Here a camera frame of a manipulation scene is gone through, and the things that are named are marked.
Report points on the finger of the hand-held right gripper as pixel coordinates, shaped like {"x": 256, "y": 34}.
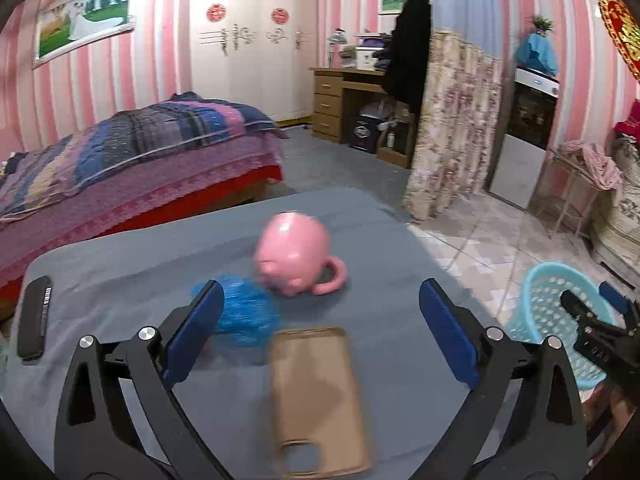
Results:
{"x": 614, "y": 296}
{"x": 580, "y": 310}

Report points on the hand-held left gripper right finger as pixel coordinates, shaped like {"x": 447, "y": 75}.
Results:
{"x": 447, "y": 330}

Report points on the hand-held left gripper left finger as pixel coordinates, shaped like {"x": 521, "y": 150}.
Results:
{"x": 195, "y": 330}

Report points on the light blue plastic basket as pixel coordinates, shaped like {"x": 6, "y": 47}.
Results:
{"x": 555, "y": 320}

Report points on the blue plastic bag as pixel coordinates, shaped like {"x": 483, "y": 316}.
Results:
{"x": 245, "y": 310}

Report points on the person's right hand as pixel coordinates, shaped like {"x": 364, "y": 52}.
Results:
{"x": 607, "y": 420}

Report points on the woven floral basket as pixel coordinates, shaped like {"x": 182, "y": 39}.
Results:
{"x": 620, "y": 215}

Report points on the pink ceramic mug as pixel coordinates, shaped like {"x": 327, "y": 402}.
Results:
{"x": 295, "y": 255}

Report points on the pink cloth on rack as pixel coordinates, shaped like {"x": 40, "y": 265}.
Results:
{"x": 590, "y": 160}

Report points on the brown phone case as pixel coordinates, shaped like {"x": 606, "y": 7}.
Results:
{"x": 315, "y": 400}

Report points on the bed with purple cover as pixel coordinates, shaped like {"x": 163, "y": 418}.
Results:
{"x": 150, "y": 180}

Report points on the black leather wallet case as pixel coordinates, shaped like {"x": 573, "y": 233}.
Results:
{"x": 34, "y": 317}

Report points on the white cabinet with oven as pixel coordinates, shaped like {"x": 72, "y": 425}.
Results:
{"x": 525, "y": 140}

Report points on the striped patchwork blanket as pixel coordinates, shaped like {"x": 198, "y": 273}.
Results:
{"x": 125, "y": 145}

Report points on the floral curtain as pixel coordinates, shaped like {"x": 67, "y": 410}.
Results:
{"x": 455, "y": 125}

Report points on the black bag under desk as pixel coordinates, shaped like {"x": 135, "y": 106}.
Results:
{"x": 362, "y": 132}

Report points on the wooden desk with drawers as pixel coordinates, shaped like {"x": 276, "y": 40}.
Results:
{"x": 332, "y": 105}

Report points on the blue cloth bundle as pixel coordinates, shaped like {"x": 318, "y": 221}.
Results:
{"x": 537, "y": 55}

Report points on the small potted plant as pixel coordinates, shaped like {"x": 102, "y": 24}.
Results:
{"x": 541, "y": 24}

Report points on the white printer box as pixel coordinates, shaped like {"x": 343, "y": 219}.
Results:
{"x": 367, "y": 57}

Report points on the black hanging coat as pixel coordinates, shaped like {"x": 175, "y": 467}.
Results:
{"x": 410, "y": 45}

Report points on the white wardrobe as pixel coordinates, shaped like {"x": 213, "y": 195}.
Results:
{"x": 250, "y": 40}

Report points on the desk lamp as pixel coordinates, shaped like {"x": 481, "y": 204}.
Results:
{"x": 337, "y": 42}

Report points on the red paper cutout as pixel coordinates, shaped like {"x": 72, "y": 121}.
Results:
{"x": 278, "y": 15}
{"x": 216, "y": 11}

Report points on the large framed wedding photo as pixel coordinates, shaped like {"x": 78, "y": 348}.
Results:
{"x": 82, "y": 17}

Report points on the red and gold wall ornament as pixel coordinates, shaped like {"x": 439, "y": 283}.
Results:
{"x": 622, "y": 27}

